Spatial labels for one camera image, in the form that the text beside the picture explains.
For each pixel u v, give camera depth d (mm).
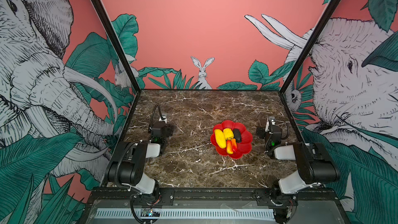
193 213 703
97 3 751
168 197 737
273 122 827
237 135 927
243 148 903
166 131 750
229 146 871
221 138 903
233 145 884
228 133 912
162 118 802
